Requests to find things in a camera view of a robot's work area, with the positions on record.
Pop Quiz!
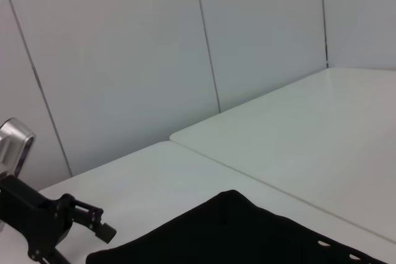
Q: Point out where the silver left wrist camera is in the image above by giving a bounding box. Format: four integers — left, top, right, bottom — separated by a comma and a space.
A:
0, 117, 37, 179

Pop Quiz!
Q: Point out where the black t-shirt with white print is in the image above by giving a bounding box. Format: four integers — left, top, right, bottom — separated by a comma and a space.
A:
85, 189, 396, 264

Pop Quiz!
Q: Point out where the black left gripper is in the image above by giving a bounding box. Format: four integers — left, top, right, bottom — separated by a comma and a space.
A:
0, 174, 118, 264

